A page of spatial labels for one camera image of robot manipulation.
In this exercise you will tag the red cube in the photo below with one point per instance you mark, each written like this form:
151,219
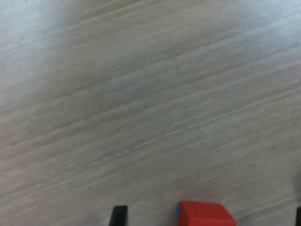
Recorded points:
204,214

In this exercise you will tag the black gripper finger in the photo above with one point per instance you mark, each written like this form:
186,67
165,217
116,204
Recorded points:
118,216
298,217

